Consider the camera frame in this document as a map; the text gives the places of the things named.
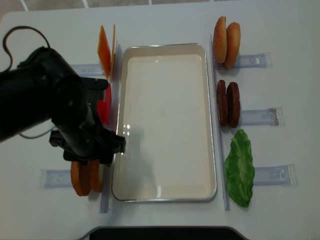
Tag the orange cheese slice right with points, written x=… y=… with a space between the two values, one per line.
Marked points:
x=113 y=53

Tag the clear acrylic rack left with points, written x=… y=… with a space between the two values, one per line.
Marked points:
x=84 y=113

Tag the brown meat patty rear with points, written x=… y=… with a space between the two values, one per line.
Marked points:
x=222 y=102

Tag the brown meat patty front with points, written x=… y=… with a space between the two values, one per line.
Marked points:
x=233 y=105

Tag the orange cheese slice left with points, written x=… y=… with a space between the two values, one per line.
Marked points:
x=104 y=53

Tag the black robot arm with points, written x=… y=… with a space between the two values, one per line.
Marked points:
x=45 y=87

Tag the white rectangular metal tray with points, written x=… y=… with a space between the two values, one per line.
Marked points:
x=164 y=114

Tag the sesame bun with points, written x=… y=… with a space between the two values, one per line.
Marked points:
x=233 y=37
x=220 y=40

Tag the far sesame bun top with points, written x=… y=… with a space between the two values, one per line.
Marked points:
x=220 y=40

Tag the green lettuce leaf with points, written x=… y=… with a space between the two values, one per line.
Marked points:
x=239 y=169

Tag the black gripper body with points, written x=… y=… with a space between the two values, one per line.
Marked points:
x=88 y=144

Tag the clear acrylic rack right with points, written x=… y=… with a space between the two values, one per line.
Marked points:
x=283 y=175

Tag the orange cheese slice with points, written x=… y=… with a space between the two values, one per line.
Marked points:
x=104 y=53
x=113 y=53

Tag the red tomato slice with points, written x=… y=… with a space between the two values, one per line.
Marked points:
x=104 y=106

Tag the clear acrylic rack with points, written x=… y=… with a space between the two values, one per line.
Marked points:
x=283 y=175
x=84 y=113

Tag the brown meat patty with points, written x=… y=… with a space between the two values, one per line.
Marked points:
x=222 y=102
x=233 y=105

